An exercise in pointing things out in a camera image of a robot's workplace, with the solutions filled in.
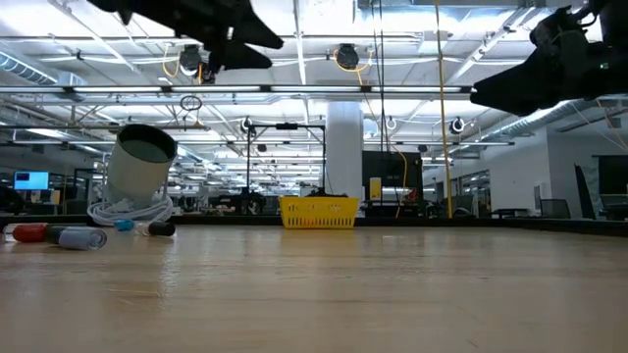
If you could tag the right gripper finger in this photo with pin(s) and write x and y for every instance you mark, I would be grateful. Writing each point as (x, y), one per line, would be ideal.
(515, 81)
(525, 108)

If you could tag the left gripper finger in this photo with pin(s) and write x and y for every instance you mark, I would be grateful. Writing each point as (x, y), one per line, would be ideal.
(240, 58)
(255, 34)

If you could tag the sky blue nail polish bottle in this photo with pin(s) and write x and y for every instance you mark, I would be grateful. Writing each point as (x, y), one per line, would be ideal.
(124, 225)

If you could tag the red marker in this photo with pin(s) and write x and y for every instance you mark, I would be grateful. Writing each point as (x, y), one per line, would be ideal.
(29, 233)

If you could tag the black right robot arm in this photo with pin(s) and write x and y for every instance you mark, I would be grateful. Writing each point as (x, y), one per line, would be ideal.
(615, 15)

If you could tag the long ceiling light bar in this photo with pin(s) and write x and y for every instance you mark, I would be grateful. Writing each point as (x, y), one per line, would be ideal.
(314, 89)

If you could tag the black leaning panel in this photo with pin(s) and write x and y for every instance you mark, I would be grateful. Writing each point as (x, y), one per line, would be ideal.
(585, 191)

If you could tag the black mesh chair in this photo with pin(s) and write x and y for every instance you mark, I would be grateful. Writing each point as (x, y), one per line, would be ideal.
(554, 208)

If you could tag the white building column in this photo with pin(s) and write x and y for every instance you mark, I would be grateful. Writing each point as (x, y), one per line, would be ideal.
(344, 152)

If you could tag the black cabinet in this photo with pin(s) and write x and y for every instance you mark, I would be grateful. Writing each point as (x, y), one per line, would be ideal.
(392, 171)

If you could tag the yellow sign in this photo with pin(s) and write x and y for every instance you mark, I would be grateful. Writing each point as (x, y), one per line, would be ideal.
(375, 188)

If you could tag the yellow plastic basket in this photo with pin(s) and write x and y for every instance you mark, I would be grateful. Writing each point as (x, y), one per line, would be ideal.
(319, 213)

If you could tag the blue computer monitor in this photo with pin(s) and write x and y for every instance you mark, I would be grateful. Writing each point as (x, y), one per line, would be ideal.
(31, 180)

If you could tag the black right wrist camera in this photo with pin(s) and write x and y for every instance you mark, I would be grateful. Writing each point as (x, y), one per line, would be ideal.
(559, 32)

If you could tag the black wall screen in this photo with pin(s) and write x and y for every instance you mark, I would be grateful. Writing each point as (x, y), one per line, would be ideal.
(613, 176)

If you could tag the black aluminium table frame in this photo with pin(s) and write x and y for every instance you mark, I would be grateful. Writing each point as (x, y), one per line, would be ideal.
(221, 220)

